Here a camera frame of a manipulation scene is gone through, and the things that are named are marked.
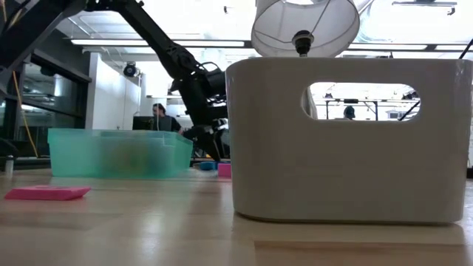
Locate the table lamp white shade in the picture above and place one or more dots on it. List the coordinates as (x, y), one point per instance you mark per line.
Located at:
(332, 33)

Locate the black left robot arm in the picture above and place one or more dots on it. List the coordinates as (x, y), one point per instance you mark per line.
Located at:
(159, 40)

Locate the person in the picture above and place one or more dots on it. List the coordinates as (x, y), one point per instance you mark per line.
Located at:
(349, 112)
(166, 122)

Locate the grey plastic bin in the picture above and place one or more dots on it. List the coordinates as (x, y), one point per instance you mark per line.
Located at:
(273, 147)

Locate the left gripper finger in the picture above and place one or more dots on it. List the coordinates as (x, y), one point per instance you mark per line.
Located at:
(196, 133)
(218, 146)

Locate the black frame background table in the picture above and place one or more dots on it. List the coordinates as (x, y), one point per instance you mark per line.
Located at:
(159, 97)
(351, 100)

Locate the small grey metal cylinder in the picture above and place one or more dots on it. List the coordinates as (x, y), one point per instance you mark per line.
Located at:
(9, 165)

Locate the round black ceiling camera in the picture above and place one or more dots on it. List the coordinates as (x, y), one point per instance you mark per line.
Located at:
(129, 69)

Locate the pink eraser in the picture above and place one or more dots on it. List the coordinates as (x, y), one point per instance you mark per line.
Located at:
(48, 193)
(224, 170)

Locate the black monitor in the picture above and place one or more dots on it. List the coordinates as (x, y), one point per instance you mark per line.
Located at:
(142, 123)

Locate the long ceiling light strip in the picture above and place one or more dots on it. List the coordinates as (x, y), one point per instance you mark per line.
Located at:
(388, 47)
(111, 42)

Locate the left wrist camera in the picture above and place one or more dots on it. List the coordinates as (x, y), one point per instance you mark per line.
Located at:
(216, 81)

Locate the green translucent plastic tray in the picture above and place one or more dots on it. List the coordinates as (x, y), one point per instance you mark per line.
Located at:
(74, 151)

